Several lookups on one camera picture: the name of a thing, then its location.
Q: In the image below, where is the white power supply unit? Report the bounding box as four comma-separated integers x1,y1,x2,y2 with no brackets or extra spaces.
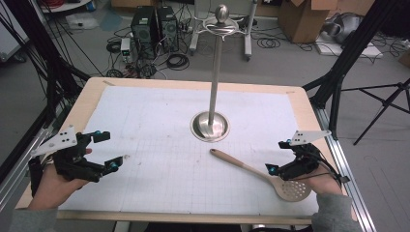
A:
120,37,133,64

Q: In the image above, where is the large open cardboard box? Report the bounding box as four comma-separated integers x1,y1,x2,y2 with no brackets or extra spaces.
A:
278,0,340,44

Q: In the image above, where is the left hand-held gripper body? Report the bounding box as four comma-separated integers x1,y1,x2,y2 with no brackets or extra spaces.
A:
30,125,105,184

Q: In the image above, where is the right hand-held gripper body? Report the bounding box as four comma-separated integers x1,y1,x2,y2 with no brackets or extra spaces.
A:
278,130,333,182

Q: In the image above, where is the person's right hand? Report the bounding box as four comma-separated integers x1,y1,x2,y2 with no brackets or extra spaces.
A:
303,160,343,196

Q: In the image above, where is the aluminium rail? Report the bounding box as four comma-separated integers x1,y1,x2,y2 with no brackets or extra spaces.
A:
313,105,377,232
0,126,50,208

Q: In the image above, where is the beige slotted spoon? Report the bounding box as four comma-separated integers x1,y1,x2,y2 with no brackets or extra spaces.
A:
209,148,312,203

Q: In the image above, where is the white flat board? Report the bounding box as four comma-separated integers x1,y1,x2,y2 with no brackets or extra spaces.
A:
314,33,385,60

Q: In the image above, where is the black metal frame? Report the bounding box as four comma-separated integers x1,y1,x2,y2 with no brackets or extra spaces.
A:
0,0,92,130
303,0,400,140

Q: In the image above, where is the white grid mat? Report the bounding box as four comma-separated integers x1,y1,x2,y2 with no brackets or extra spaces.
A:
59,85,320,217

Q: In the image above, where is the black cable coil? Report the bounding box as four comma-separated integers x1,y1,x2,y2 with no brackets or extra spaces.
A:
165,52,190,72
255,37,282,50
105,41,123,54

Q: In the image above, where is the grey vacuum cleaner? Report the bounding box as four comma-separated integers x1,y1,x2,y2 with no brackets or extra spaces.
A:
322,13,364,44

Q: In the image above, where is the steel utensil stand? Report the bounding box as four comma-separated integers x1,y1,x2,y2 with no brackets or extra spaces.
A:
190,3,246,143

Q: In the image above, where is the small cardboard box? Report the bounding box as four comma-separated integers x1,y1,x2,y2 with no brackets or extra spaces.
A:
397,47,410,69

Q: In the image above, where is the person's left hand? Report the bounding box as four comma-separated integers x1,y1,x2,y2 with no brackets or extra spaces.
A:
27,147,94,211

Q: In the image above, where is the black computer tower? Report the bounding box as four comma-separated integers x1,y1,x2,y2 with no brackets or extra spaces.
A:
157,5,180,53
131,5,160,61

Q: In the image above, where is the black tripod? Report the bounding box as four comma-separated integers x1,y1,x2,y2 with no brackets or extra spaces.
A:
341,78,410,146

